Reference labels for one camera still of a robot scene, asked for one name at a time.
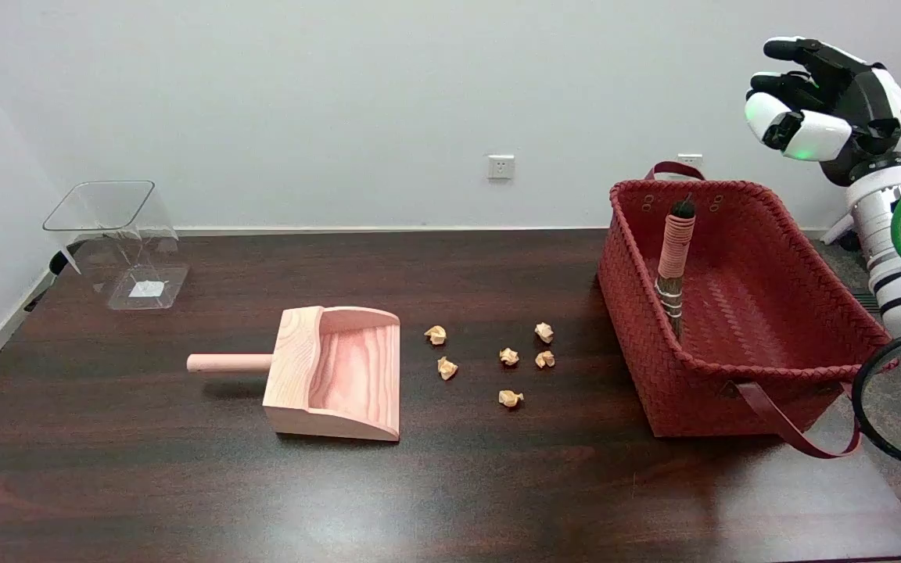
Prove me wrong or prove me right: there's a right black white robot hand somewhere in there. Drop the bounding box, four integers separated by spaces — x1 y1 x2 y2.
745 36 901 187

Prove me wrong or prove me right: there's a small straw hand broom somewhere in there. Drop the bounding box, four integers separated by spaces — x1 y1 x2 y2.
655 194 698 341

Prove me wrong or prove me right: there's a red woven basket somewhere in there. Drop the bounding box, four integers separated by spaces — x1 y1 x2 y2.
598 161 901 459

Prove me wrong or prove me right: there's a grey office chair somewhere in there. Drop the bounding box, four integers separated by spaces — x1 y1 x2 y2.
820 195 862 253

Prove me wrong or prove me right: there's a wooden dustpan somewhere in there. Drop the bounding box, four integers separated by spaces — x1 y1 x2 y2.
187 306 401 443

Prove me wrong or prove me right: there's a clear plastic bin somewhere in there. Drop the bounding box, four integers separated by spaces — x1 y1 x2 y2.
42 181 190 311

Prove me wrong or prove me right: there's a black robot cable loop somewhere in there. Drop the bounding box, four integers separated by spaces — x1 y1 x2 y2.
851 328 901 475

